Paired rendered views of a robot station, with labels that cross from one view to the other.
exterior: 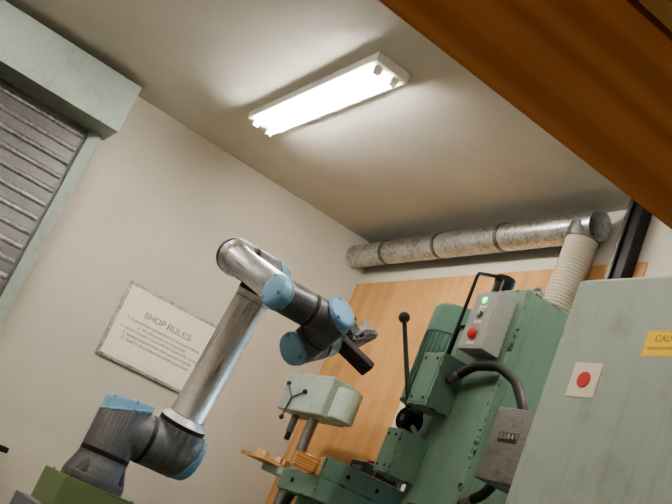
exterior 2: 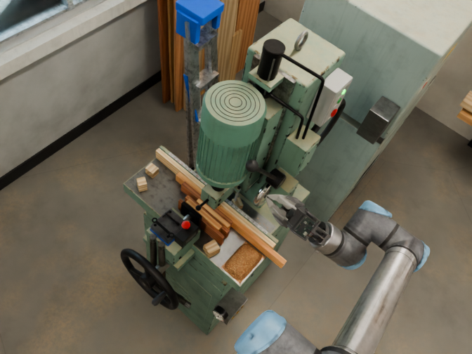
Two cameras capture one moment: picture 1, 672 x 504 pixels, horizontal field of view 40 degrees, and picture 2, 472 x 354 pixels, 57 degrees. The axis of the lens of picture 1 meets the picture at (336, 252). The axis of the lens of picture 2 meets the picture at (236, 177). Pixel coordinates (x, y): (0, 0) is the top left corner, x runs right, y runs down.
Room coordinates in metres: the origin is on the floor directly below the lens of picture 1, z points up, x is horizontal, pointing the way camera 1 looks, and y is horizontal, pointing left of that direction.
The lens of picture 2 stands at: (3.08, 0.25, 2.36)
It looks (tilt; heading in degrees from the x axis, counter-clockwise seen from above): 56 degrees down; 233
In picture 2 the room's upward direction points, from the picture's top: 15 degrees clockwise
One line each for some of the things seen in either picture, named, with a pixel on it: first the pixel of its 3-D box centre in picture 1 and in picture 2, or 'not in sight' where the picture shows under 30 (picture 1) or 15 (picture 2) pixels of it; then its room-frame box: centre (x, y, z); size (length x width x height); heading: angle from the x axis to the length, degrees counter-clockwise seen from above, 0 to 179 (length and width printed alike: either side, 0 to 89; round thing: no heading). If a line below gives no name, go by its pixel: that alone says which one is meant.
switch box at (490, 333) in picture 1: (487, 325); (329, 97); (2.28, -0.43, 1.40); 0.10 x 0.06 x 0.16; 25
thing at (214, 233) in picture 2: not in sight; (200, 222); (2.71, -0.37, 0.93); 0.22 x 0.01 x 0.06; 115
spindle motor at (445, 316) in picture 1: (445, 362); (228, 137); (2.63, -0.42, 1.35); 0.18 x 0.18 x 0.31
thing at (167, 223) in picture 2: (370, 474); (174, 228); (2.82, -0.36, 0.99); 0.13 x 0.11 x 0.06; 115
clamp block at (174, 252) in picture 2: not in sight; (173, 235); (2.82, -0.36, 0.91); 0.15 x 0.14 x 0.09; 115
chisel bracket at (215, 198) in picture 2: not in sight; (220, 189); (2.61, -0.43, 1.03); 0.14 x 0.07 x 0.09; 25
